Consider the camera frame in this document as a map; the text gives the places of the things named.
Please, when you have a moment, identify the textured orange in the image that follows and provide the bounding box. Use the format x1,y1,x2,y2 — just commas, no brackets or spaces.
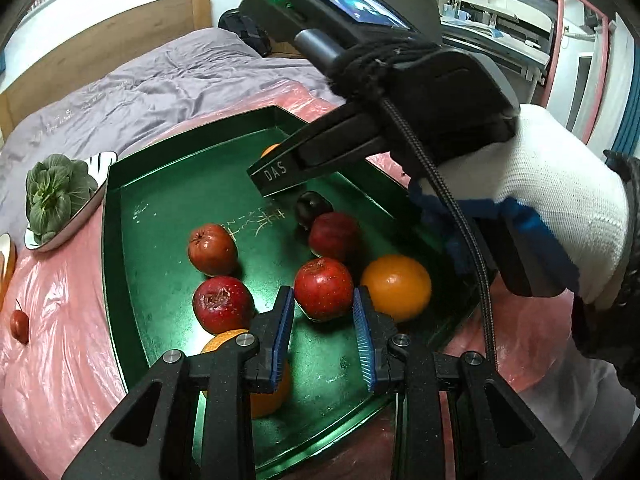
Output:
200,327,294,420

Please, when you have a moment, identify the dark purple plum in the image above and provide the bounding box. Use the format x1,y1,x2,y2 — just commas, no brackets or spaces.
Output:
294,191,334,230

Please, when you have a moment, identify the large red apple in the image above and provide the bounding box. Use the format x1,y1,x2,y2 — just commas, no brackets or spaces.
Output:
308,211,362,261

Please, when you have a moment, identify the small orange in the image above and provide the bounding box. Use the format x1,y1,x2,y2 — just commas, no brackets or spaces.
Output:
260,143,280,158

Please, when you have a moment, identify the red apple with stem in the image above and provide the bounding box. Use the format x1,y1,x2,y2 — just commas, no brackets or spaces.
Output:
10,302,29,344

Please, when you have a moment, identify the large smooth orange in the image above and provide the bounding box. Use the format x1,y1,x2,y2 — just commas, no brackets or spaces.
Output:
360,255,432,323

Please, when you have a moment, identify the small red apple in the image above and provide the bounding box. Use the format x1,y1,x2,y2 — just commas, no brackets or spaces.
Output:
188,223,238,276
294,257,354,322

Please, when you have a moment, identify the white blue gloved hand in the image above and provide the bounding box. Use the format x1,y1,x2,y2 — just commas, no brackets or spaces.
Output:
438,105,639,311

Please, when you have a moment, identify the pink plastic sheet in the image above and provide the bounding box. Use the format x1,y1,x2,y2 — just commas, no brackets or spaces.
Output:
1,80,573,479

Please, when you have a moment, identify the green rectangular tray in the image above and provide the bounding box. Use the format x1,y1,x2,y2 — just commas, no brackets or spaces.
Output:
102,106,478,479

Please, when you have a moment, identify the black backpack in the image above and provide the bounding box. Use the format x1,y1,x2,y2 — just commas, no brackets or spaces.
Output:
218,9,272,58

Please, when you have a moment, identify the orange rimmed plate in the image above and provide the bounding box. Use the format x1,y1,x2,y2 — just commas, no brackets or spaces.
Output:
0,233,16,309

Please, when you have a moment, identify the green leafy cabbage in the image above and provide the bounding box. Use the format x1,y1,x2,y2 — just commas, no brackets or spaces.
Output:
25,154,98,245

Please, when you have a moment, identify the white oval dish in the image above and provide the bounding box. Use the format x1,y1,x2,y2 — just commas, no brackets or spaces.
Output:
24,151,118,252

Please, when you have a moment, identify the wooden headboard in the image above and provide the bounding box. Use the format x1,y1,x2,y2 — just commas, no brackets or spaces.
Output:
1,0,213,139

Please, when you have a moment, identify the black braided cable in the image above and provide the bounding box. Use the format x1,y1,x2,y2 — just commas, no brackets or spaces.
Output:
324,41,499,369

